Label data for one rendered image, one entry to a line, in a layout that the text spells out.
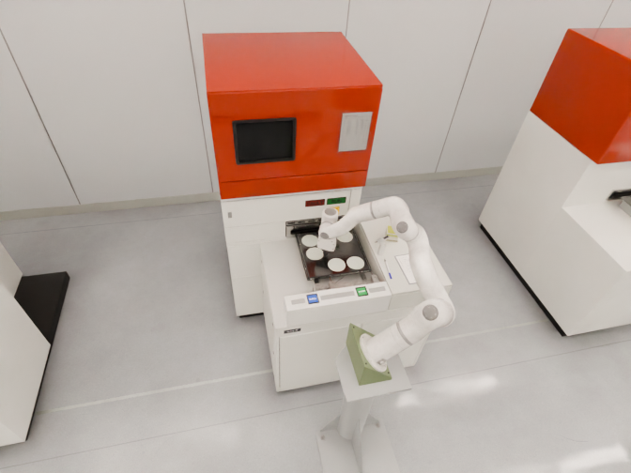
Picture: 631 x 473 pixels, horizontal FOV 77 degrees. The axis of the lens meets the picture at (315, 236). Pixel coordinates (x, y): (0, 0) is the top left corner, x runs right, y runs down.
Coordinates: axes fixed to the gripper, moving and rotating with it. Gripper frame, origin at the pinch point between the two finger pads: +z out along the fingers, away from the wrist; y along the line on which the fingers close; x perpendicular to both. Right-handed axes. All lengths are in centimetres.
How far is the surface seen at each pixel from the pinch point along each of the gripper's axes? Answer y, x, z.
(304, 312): 1.6, -42.6, 0.5
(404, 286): 46.4, -12.0, -3.8
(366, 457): 53, -67, 91
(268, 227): -38.3, 6.5, -1.6
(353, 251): 14.3, 10.1, 2.8
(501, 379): 133, 13, 93
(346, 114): -2, 22, -76
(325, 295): 8.7, -31.2, -3.1
